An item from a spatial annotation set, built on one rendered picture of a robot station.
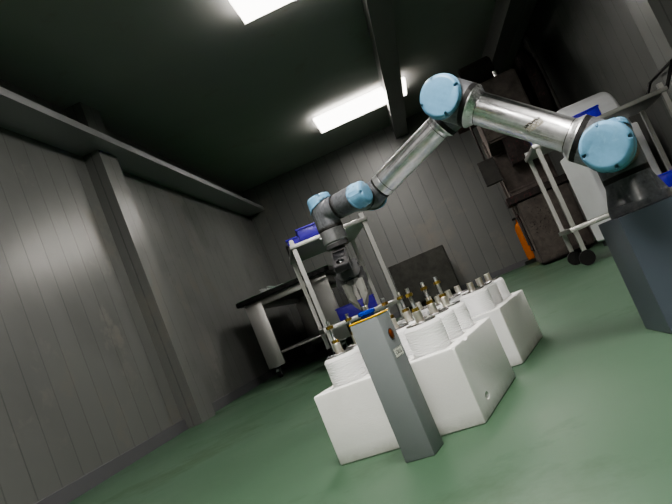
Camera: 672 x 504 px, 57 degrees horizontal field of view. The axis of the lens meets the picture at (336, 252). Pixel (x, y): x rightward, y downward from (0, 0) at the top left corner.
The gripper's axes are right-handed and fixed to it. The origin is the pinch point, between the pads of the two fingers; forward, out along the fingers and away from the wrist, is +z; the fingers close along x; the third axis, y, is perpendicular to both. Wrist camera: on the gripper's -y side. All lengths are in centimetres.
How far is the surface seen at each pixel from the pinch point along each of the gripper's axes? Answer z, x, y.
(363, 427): 27.2, 9.3, -29.3
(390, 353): 12, -4, -49
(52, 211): -140, 182, 214
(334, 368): 11.8, 11.0, -25.4
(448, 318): 11.3, -20.0, -23.1
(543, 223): -8, -185, 504
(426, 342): 13.7, -12.5, -34.7
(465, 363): 21.2, -18.7, -36.9
